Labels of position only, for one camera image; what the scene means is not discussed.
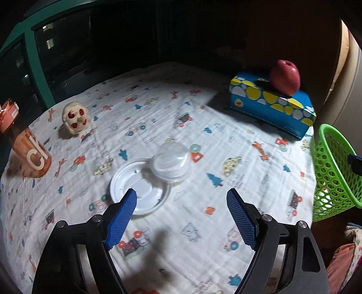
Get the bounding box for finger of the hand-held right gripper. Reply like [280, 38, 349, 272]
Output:
[348, 153, 362, 174]

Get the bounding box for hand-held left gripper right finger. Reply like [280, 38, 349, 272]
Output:
[226, 188, 330, 294]

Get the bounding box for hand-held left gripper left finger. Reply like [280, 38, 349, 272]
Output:
[31, 188, 138, 294]

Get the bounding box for green plastic basket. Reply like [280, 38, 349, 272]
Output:
[310, 124, 362, 223]

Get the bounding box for white round plastic lid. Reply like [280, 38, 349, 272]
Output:
[110, 159, 172, 216]

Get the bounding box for clear plastic dome lid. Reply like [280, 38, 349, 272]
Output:
[150, 143, 189, 182]

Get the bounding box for white printed blanket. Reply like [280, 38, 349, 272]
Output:
[0, 61, 320, 294]

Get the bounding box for floral cushion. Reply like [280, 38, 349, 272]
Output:
[325, 223, 362, 294]

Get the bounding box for white toy with red spots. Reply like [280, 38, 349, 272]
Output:
[62, 102, 89, 135]

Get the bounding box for orange water bottle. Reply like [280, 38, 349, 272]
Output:
[0, 98, 52, 178]

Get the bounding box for red apple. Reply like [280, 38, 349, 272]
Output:
[269, 59, 301, 96]

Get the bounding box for blue dotted tissue box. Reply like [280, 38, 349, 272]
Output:
[229, 71, 317, 140]

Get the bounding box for green window frame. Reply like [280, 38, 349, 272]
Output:
[0, 0, 105, 108]

